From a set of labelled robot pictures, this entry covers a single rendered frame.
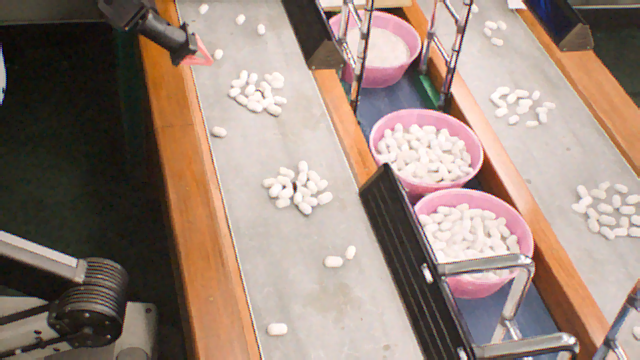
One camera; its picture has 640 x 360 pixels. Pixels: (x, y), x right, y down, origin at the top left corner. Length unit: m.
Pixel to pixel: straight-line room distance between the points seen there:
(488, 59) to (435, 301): 1.24
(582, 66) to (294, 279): 1.09
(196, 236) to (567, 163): 0.91
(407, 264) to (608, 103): 1.13
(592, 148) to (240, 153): 0.86
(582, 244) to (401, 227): 0.68
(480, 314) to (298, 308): 0.39
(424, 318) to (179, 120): 0.94
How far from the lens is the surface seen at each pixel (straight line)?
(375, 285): 1.73
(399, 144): 2.05
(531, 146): 2.14
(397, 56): 2.35
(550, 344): 1.24
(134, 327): 1.98
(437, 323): 1.25
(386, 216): 1.38
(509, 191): 1.97
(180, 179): 1.87
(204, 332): 1.60
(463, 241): 1.87
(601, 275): 1.90
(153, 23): 1.93
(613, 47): 4.06
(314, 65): 1.72
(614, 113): 2.30
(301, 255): 1.76
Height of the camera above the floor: 2.06
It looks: 43 degrees down
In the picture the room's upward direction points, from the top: 8 degrees clockwise
